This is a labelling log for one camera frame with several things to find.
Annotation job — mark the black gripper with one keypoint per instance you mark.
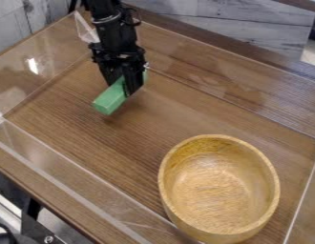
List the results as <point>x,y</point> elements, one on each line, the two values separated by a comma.
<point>116,52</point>

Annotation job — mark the green rectangular block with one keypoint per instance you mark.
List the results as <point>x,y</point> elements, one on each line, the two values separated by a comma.
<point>110,100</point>

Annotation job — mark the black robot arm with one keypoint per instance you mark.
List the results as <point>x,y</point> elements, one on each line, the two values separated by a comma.
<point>107,9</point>

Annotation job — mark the brown wooden bowl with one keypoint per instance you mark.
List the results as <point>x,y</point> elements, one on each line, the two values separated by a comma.
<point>220,188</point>

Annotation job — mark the clear acrylic tray walls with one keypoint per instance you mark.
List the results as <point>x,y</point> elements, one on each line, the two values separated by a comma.
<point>88,164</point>

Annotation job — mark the clear acrylic corner bracket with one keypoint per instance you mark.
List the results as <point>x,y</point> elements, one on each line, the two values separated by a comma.
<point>86,32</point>

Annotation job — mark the black table leg bracket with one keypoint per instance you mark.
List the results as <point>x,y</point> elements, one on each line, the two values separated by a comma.
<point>31,228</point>

